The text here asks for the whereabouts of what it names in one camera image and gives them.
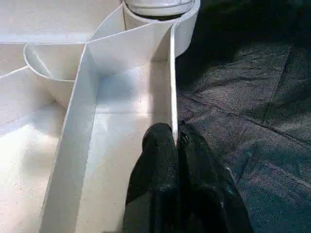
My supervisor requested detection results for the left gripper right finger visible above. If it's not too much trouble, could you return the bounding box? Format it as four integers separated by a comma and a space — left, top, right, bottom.
176, 123, 255, 233

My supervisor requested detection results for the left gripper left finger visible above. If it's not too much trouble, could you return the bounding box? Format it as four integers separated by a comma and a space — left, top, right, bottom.
122, 122, 182, 233

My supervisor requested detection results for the white plastic table top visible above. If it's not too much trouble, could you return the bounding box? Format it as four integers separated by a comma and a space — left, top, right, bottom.
0, 0, 201, 233

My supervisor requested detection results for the white plastic table leg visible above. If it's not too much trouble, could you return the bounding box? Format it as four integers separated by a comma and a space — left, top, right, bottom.
123, 0, 195, 18

